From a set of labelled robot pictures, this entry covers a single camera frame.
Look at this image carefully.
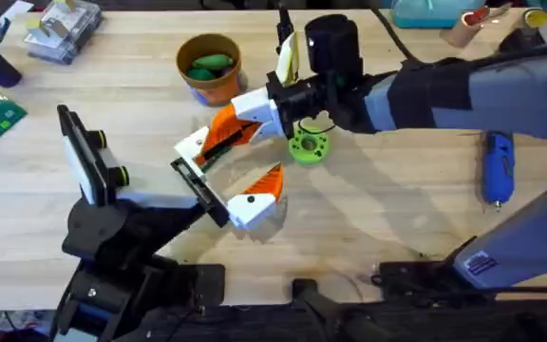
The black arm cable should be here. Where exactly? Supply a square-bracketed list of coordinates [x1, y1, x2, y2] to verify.
[370, 5, 422, 64]

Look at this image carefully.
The wrist upright plate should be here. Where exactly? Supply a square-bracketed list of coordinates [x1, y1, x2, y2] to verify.
[274, 30, 301, 87]
[56, 104, 109, 206]

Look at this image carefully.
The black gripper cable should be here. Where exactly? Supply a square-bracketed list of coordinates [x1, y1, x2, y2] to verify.
[296, 111, 337, 137]

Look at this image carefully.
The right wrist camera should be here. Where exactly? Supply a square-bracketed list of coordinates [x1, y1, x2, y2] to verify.
[275, 4, 296, 52]

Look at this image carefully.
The clear plastic box with parts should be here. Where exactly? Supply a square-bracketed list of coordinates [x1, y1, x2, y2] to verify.
[23, 0, 104, 66]

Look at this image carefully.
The green disc with holes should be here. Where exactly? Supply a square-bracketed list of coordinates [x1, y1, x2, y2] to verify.
[288, 128, 331, 167]

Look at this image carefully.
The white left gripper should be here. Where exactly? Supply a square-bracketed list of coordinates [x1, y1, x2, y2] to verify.
[62, 125, 286, 267]

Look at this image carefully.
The blue electric screwdriver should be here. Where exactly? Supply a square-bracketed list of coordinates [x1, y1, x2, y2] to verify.
[481, 131, 517, 213]

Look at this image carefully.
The brown tub with green toys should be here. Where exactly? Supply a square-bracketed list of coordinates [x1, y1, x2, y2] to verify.
[175, 32, 245, 107]

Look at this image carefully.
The teal plastic box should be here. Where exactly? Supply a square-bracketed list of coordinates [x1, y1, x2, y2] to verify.
[390, 0, 487, 29]

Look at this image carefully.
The left wrist upright plate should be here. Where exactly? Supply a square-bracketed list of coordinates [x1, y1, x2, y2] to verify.
[56, 104, 109, 206]

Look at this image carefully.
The black rail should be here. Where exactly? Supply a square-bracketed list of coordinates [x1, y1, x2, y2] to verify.
[125, 278, 547, 342]

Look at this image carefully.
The right wrist upright plate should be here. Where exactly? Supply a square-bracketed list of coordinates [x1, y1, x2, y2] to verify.
[274, 30, 301, 87]

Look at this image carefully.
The white printed card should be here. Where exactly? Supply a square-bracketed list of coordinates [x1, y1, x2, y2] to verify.
[0, 0, 35, 51]

